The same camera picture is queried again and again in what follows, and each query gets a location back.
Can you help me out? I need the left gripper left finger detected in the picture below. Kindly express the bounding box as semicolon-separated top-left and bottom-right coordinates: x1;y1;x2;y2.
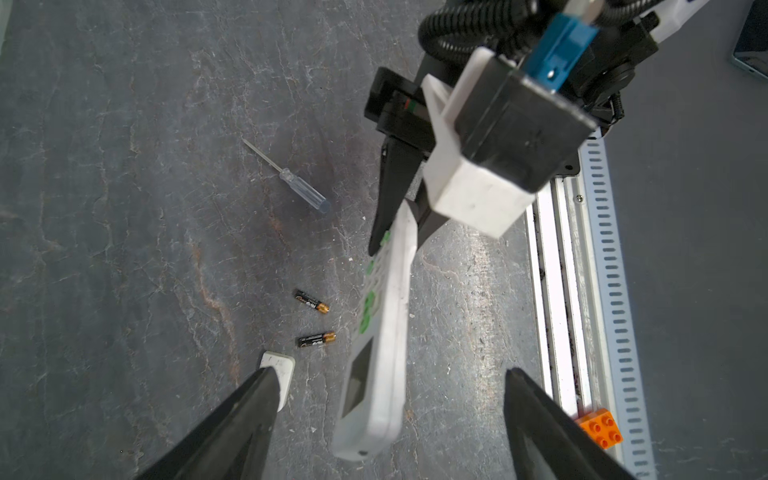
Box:
138;367;280;479

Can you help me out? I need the AAA battery black gold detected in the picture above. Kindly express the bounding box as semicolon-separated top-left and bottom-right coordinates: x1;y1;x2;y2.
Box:
293;289;330;314
296;331;336;348

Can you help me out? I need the orange toy brick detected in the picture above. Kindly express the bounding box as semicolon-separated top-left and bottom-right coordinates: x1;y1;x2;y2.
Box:
576;408;623;450

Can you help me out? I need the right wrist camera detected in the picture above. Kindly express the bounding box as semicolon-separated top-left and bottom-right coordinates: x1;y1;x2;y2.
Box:
421;47;597;238

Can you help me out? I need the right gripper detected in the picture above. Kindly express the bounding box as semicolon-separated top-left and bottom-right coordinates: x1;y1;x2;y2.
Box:
364;67;448;256

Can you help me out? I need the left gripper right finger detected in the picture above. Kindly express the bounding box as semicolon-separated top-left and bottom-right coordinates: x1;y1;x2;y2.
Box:
503;368;632;479

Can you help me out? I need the clear handle screwdriver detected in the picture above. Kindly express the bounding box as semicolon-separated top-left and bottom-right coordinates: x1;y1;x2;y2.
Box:
242;138;330;214

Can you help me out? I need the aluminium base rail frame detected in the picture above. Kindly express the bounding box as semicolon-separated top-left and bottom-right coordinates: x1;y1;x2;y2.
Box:
525;132;657;479

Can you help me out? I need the white battery cover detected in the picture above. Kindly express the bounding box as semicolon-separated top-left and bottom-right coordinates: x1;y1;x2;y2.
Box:
259;351;296;411

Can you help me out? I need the white remote control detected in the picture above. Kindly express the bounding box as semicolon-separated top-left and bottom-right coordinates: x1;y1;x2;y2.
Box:
331;201;418;461

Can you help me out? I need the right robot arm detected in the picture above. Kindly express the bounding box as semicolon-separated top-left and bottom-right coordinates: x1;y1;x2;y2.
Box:
364;1;701;254

